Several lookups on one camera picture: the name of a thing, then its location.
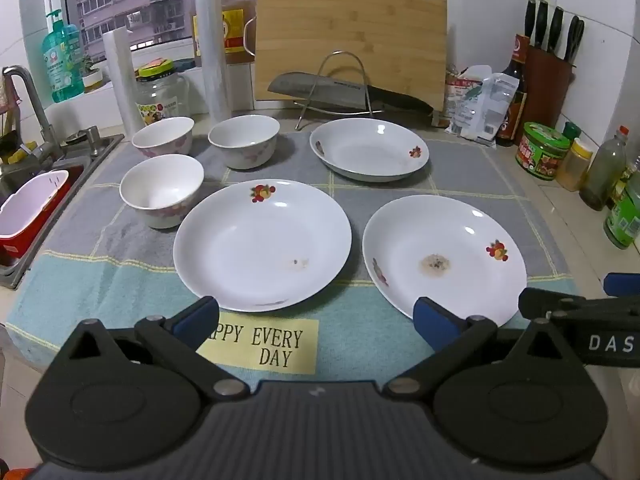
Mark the brown knife block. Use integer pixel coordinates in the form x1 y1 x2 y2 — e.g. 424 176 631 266
520 45 576 133

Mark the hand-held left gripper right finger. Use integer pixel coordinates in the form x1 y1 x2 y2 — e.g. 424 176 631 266
382 296 572 404

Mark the small potted plant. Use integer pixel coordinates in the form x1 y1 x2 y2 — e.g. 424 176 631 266
80 55 107 94

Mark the yellow seasoning jar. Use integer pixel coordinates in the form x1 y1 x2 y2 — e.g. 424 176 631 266
556 137 598 192

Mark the glass jar with yellow-green lid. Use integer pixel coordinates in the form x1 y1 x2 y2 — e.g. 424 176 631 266
134 58 191 128

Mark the grey and teal dish mat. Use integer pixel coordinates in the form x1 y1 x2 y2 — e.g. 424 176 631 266
5 125 583 386

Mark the red and white basket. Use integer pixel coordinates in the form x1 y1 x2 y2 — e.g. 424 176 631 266
0 170 71 266

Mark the red capped oil bottle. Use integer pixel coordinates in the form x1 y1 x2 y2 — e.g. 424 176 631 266
580 126 630 211

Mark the white and blue seasoning bag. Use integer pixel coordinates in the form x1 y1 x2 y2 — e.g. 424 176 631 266
450 72 521 147

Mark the tall cling film roll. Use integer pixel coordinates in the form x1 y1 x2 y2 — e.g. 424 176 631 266
194 0 233 123

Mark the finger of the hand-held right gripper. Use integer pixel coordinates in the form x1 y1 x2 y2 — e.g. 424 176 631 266
518 287 590 322
603 272 640 297

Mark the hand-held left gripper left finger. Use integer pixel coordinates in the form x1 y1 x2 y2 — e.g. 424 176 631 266
61 296 251 404

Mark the bamboo cutting board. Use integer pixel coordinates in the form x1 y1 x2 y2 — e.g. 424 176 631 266
244 0 448 113

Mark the white bowl with pink flowers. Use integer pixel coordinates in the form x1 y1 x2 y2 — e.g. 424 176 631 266
119 154 205 230
207 114 280 170
131 116 195 158

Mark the green labelled bottle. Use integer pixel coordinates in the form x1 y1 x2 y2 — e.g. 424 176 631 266
603 157 640 251

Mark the white bag with red print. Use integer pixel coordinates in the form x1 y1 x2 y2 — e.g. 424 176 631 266
444 65 481 117

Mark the brown cooking wine bottle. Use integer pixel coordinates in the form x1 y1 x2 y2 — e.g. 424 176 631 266
192 0 258 66

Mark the green dish soap bottle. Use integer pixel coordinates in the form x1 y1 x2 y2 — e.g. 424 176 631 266
41 9 83 104

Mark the short cling film roll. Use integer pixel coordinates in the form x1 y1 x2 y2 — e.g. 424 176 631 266
102 29 143 136

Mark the white plate with fruit print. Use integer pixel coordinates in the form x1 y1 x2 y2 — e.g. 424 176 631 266
173 179 353 312
309 119 430 183
362 195 528 328

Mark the dark soy sauce bottle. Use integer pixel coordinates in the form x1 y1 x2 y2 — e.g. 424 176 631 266
496 34 531 148

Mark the metal wire rack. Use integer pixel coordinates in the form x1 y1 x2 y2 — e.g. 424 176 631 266
294 51 381 131

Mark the metal faucet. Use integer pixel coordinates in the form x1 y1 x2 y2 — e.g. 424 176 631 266
1 65 66 161

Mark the steel cleaver with black handle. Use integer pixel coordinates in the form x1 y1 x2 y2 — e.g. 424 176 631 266
267 72 435 116

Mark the metal sink knob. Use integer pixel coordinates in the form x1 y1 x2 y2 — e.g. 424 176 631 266
65 126 103 149

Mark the green lidded sauce jar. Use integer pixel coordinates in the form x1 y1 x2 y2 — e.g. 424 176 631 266
516 121 572 181

